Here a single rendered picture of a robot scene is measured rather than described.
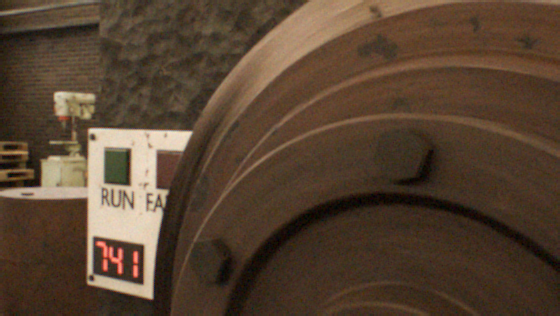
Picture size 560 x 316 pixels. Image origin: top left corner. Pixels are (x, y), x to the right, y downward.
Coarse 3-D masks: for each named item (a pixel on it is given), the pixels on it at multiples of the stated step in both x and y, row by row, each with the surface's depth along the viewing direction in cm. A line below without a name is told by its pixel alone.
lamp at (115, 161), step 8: (104, 152) 69; (112, 152) 68; (120, 152) 68; (128, 152) 67; (104, 160) 69; (112, 160) 68; (120, 160) 68; (104, 168) 69; (112, 168) 68; (120, 168) 68; (104, 176) 69; (112, 176) 68; (120, 176) 68
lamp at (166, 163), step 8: (160, 152) 64; (160, 160) 64; (168, 160) 64; (176, 160) 63; (160, 168) 64; (168, 168) 64; (160, 176) 64; (168, 176) 64; (160, 184) 64; (168, 184) 64
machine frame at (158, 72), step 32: (128, 0) 70; (160, 0) 67; (192, 0) 65; (224, 0) 62; (256, 0) 60; (288, 0) 58; (128, 32) 70; (160, 32) 67; (192, 32) 65; (224, 32) 62; (256, 32) 60; (128, 64) 70; (160, 64) 67; (192, 64) 65; (224, 64) 62; (128, 96) 70; (160, 96) 67; (192, 96) 65; (128, 128) 70; (160, 128) 68; (192, 128) 65
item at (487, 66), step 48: (480, 0) 32; (336, 48) 36; (384, 48) 35; (432, 48) 33; (480, 48) 32; (528, 48) 30; (288, 96) 38; (336, 96) 34; (384, 96) 33; (432, 96) 31; (480, 96) 30; (528, 96) 29; (240, 144) 40; (192, 240) 43
